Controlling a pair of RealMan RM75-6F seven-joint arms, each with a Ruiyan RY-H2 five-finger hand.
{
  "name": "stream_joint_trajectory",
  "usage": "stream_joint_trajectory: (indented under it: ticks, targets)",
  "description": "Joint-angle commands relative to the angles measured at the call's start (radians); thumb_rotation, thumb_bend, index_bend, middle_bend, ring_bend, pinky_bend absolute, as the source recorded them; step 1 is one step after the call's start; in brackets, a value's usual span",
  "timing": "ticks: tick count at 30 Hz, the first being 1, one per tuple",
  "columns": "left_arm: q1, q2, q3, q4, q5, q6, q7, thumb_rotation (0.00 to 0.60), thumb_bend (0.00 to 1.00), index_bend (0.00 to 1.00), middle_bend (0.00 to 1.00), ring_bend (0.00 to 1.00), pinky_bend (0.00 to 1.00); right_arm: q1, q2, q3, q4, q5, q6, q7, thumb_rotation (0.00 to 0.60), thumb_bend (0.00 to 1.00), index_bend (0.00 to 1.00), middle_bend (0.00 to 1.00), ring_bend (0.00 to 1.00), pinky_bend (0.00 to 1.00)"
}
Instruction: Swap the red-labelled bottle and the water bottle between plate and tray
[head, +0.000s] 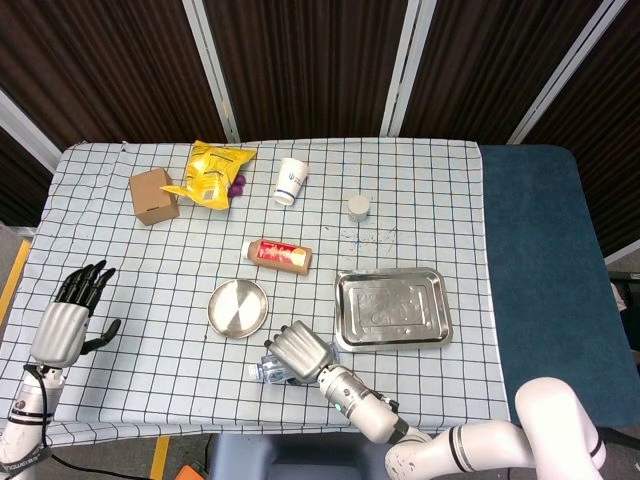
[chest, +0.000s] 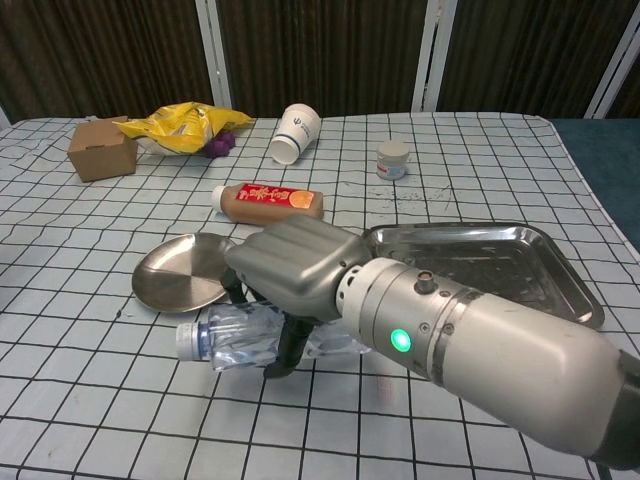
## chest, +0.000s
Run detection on brown cardboard box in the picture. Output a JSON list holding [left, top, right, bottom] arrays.
[[67, 115, 139, 183]]

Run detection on white paper cup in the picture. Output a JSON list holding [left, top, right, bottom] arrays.
[[269, 103, 322, 166]]

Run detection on dark brown ribbed partition panel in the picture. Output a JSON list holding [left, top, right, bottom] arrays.
[[0, 0, 214, 124], [607, 64, 640, 120], [217, 0, 431, 119], [437, 0, 640, 115]]

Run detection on red label drink bottle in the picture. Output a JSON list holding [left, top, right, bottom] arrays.
[[210, 182, 325, 226]]

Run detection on round steel plate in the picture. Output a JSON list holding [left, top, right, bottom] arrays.
[[131, 232, 239, 315]]

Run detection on yellow snack bag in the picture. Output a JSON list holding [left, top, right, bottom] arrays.
[[112, 101, 256, 156]]

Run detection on checkered white tablecloth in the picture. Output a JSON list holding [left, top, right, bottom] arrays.
[[0, 112, 640, 480]]

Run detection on small white jar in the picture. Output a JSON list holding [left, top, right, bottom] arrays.
[[375, 139, 410, 181]]

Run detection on transparent water bottle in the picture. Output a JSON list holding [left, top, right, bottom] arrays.
[[174, 302, 371, 374]]

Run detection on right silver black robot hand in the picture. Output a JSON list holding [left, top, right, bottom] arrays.
[[219, 219, 364, 381]]

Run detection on rectangular steel tray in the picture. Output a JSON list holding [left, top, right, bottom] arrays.
[[360, 221, 606, 331]]

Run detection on purple toy grapes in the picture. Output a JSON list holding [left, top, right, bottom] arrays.
[[203, 130, 236, 160]]

